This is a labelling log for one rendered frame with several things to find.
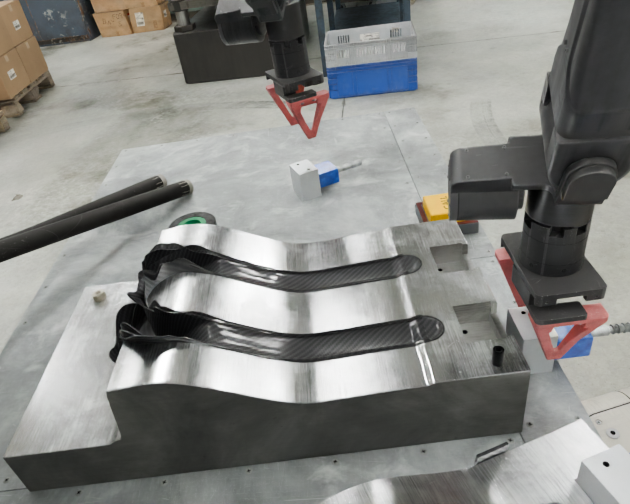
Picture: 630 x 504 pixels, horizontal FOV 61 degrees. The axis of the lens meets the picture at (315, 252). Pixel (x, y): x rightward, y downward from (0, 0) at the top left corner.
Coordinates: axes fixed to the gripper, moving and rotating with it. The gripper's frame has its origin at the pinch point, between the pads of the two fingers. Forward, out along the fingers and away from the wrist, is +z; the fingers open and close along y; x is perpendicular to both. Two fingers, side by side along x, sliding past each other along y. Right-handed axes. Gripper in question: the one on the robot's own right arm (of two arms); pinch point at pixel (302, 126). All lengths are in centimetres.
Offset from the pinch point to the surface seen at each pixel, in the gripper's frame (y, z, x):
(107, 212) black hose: -3.1, 5.5, -34.8
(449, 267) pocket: 38.6, 7.3, 2.5
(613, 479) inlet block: 68, 6, -4
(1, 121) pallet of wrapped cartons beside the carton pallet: -371, 74, -109
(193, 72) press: -369, 75, 39
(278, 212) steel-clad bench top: 3.0, 12.6, -8.1
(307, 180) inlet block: 2.4, 8.8, -1.6
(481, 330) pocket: 49.2, 7.5, -1.0
